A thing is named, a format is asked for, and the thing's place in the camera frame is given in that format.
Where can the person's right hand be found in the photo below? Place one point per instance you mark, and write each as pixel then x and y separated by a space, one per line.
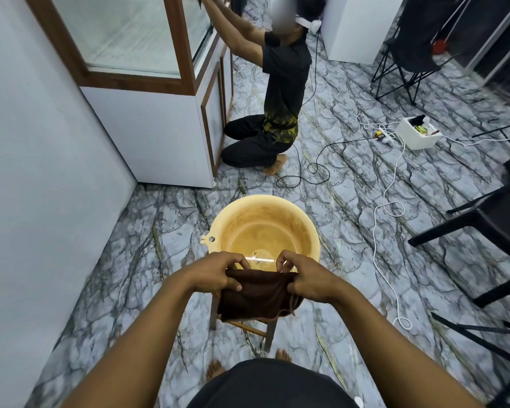
pixel 316 280

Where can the person's left hand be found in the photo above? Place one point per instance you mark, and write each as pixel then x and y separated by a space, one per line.
pixel 210 274

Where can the person's right thumb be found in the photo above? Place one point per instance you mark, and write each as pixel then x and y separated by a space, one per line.
pixel 296 285

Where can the person's left thumb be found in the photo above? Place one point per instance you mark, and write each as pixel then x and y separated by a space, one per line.
pixel 233 284

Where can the dark brown cloth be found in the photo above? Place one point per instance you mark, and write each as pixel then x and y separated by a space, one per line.
pixel 259 295

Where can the person's right forearm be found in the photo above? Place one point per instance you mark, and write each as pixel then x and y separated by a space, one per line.
pixel 391 348

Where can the person's left forearm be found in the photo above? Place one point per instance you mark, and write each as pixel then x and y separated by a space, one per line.
pixel 140 344

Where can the wooden stool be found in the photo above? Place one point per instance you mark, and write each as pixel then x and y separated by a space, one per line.
pixel 270 331

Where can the yellow plastic basin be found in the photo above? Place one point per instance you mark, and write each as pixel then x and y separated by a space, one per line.
pixel 259 225

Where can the person's right foot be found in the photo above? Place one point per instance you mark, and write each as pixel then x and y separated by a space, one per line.
pixel 283 356

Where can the person's foot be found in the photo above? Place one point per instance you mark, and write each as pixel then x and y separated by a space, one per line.
pixel 215 370
pixel 283 356

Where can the person's left foot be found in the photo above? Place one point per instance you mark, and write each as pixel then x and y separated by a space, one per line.
pixel 215 370

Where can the person's black clothing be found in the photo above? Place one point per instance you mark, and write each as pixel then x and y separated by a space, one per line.
pixel 267 386

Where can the white power strip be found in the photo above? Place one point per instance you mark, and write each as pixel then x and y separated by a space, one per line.
pixel 383 136

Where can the white glass display cabinet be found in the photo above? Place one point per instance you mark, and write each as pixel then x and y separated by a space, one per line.
pixel 153 118

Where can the white open box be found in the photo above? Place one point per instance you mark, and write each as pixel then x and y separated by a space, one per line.
pixel 414 138

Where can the black metal stand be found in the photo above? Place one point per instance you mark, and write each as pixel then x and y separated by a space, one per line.
pixel 488 348

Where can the black plastic chair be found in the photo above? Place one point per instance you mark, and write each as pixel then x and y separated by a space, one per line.
pixel 493 220

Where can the white headset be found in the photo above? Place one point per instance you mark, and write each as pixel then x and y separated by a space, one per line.
pixel 309 24

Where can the black folding chair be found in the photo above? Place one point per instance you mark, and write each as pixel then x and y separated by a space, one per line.
pixel 416 42

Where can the red object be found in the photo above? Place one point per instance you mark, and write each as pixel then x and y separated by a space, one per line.
pixel 439 47

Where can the aluminium sliding door frame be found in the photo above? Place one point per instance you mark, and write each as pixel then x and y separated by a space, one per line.
pixel 499 42

